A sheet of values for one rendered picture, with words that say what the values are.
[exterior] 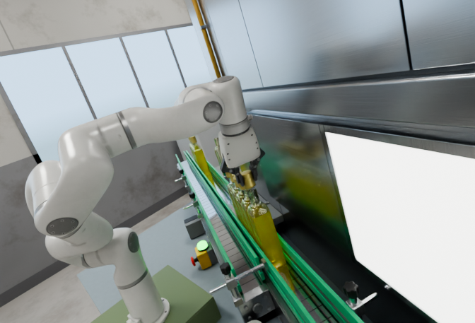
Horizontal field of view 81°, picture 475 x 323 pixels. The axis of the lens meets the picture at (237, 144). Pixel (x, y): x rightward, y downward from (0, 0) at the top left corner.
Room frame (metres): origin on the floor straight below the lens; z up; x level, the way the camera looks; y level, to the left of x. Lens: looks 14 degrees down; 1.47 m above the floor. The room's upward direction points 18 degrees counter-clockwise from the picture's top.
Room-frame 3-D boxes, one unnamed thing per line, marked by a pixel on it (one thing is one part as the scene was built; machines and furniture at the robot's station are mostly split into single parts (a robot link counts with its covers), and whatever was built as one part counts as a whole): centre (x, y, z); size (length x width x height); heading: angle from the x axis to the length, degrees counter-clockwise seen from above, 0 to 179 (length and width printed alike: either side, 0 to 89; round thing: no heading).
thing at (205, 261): (1.04, 0.27, 0.79); 0.07 x 0.07 x 0.07; 14
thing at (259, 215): (0.75, 0.00, 0.99); 0.06 x 0.06 x 0.21; 15
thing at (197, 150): (1.82, 0.27, 1.02); 0.06 x 0.06 x 0.28; 14
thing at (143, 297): (0.73, 0.43, 0.92); 0.16 x 0.13 x 0.15; 139
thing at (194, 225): (1.32, 0.34, 0.79); 0.08 x 0.08 x 0.08; 14
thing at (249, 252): (1.54, 0.26, 0.93); 1.75 x 0.01 x 0.08; 14
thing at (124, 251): (0.74, 0.43, 1.08); 0.13 x 0.10 x 0.16; 81
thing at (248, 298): (0.65, 0.09, 0.85); 0.09 x 0.04 x 0.07; 104
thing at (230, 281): (0.64, 0.11, 0.95); 0.17 x 0.03 x 0.12; 104
